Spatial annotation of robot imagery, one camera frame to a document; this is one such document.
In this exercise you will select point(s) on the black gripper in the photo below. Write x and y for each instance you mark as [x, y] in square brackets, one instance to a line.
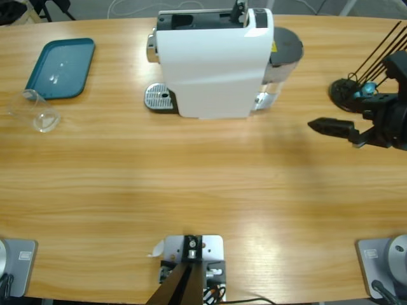
[392, 127]

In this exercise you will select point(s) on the blue coffee capsule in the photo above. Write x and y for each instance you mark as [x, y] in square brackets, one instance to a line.
[369, 87]
[357, 94]

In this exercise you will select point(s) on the white capsule coffee machine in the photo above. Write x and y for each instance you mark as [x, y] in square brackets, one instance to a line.
[210, 70]

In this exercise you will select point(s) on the clear drinking glass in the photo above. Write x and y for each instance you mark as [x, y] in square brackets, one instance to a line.
[41, 117]

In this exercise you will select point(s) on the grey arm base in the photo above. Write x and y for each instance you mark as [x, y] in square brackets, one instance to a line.
[22, 270]
[369, 270]

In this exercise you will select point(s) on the black capsule stand with rods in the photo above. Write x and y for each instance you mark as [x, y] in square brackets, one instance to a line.
[340, 92]

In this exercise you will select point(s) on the clear water tank dark lid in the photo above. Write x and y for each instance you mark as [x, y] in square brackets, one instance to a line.
[286, 44]

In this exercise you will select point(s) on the metal drip tray grate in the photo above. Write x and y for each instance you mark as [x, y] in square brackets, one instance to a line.
[157, 95]

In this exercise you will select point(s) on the white paper tag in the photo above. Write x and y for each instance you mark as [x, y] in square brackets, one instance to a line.
[158, 249]

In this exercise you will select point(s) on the teal plastic tray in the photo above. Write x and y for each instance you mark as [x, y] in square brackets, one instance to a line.
[63, 63]

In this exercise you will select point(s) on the black stand legs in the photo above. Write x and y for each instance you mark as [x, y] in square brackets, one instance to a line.
[52, 2]

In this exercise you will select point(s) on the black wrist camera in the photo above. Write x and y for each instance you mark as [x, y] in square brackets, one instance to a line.
[397, 66]

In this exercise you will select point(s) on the white frame leg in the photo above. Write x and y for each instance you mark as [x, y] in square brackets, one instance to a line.
[270, 4]
[348, 7]

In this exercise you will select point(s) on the white mount block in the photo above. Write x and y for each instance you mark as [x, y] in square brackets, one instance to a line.
[213, 251]

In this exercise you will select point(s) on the dark camera post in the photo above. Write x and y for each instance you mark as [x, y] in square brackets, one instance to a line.
[184, 286]

